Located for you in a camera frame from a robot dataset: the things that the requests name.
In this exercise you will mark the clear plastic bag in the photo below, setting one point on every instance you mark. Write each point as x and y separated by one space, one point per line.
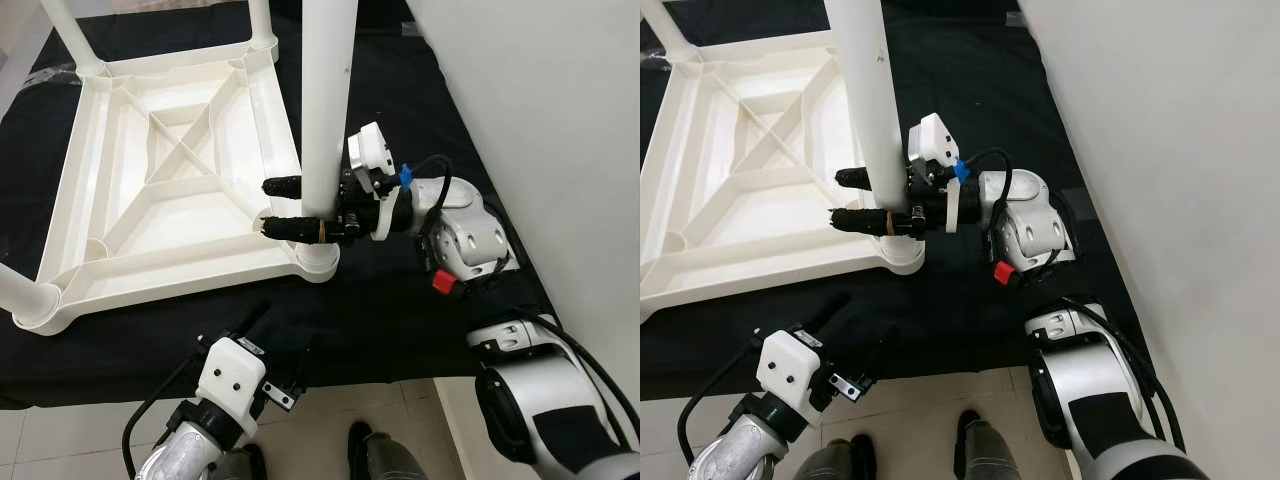
52 72

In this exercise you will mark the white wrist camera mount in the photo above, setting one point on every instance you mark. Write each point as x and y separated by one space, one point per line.
932 140
230 378
370 150
790 370

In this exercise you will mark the black tablecloth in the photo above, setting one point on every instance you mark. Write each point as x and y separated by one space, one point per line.
420 120
1000 100

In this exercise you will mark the white plastic children table top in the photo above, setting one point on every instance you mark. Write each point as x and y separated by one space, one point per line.
150 240
740 230

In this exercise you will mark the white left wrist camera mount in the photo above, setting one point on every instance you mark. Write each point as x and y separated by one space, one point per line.
790 370
230 378

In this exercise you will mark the orange rubber band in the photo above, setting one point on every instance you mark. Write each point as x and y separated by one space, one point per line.
321 232
891 222

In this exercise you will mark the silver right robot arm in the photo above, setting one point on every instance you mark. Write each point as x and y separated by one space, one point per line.
480 240
1040 230

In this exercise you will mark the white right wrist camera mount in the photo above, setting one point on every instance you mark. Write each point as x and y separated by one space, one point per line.
932 140
370 150

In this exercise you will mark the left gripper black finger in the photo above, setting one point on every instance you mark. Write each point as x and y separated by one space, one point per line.
848 388
248 322
280 395
825 311

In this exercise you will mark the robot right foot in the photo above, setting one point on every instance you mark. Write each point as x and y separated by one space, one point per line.
988 455
385 458

